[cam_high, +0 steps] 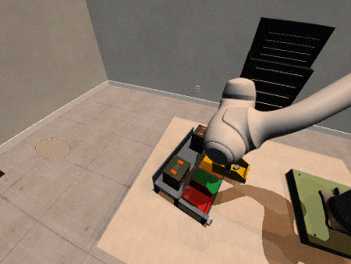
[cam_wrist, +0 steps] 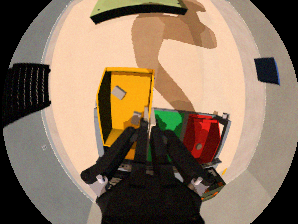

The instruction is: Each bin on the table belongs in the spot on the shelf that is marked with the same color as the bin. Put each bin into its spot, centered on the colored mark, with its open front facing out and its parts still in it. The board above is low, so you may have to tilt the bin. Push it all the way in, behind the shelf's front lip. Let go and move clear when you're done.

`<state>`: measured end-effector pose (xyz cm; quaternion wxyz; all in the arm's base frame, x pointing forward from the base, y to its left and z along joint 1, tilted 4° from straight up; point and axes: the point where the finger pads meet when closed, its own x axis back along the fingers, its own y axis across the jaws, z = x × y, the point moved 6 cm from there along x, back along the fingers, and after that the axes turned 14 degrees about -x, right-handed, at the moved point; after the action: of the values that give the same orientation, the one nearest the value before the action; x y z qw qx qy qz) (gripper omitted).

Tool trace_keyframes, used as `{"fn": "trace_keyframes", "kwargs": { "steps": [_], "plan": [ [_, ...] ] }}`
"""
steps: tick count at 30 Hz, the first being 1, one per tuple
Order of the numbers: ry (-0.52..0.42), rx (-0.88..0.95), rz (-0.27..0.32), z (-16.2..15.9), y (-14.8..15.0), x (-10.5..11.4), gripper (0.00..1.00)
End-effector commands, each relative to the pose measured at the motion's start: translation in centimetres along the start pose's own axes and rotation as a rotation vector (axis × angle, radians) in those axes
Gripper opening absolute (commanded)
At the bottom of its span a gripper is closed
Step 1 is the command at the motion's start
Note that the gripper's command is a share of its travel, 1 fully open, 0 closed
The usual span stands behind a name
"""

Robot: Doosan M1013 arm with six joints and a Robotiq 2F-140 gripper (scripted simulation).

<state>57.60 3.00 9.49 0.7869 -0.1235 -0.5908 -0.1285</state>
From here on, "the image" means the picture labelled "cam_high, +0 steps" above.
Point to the yellow bin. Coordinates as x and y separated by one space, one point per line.
234 175

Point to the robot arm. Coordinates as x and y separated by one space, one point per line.
238 130

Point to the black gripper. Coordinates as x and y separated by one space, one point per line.
228 169

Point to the red bin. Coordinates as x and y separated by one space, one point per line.
199 195

